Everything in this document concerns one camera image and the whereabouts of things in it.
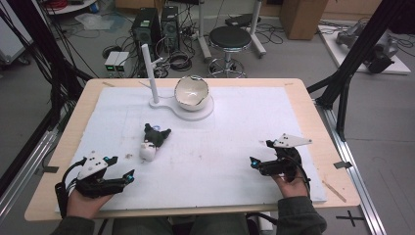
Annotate aluminium rail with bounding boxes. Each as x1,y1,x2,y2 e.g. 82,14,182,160
314,99,388,235
0,130,59,226

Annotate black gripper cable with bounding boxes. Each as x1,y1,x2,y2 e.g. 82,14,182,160
54,157,88,219
287,153,311,198

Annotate white power supply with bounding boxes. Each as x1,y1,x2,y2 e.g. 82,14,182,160
104,51,121,74
115,51,132,74

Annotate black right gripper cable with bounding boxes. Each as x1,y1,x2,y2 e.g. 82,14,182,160
287,153,311,198

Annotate person's legs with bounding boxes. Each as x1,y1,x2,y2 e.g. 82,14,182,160
112,213,251,235

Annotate white eggshell bowl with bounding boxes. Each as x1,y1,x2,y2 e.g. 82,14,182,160
173,74,210,112

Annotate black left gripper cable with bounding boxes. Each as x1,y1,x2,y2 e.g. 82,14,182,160
54,157,88,219

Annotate white stand with post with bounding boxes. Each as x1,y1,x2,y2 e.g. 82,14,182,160
141,43,215,122

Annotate large black computer tower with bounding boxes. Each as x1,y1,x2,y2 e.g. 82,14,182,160
131,7,162,56

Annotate coiled black cable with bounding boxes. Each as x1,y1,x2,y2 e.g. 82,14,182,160
167,50,194,72

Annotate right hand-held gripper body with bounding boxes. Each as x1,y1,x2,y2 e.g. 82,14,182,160
258,132,313,183

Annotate wooden stick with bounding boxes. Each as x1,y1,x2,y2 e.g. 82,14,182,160
321,180,347,204

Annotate white platform board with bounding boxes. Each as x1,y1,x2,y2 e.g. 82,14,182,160
317,23,412,75

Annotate grey robot equipment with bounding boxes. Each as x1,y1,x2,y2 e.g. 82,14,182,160
336,22,399,74

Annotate person's left hand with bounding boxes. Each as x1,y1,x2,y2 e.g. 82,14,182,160
67,188,114,219

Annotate person's right hand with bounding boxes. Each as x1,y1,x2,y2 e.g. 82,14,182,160
271,171,310,199

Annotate white foam mat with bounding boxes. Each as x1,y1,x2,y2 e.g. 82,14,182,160
54,86,328,213

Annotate wooden table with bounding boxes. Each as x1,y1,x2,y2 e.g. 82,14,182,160
23,77,361,223

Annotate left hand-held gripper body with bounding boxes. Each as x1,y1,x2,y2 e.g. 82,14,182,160
74,150,126,199

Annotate small black computer tower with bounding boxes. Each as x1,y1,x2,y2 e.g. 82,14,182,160
161,5,181,53

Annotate cardboard box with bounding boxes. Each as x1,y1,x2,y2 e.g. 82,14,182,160
279,0,329,41

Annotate black round stool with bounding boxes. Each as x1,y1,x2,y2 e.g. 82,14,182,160
207,25,253,78

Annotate white desk leg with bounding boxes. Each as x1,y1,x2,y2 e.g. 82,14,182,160
249,0,267,59
195,0,213,63

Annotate black metal frame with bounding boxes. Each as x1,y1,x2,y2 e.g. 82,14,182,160
306,0,415,142
0,0,93,197

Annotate black and white toy figure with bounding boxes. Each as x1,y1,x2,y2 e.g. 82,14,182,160
139,122,172,163

